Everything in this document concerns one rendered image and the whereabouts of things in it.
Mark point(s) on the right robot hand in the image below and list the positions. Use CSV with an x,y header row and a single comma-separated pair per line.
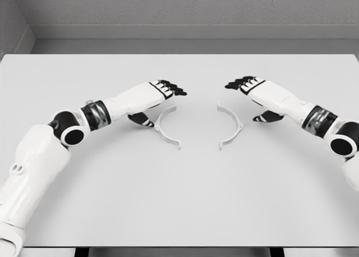
x,y
266,95

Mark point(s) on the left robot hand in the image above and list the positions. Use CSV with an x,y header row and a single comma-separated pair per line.
x,y
146,95

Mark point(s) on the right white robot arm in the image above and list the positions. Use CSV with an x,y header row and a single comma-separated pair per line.
x,y
328,125

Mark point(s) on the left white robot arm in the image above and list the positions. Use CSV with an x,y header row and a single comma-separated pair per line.
x,y
64,133

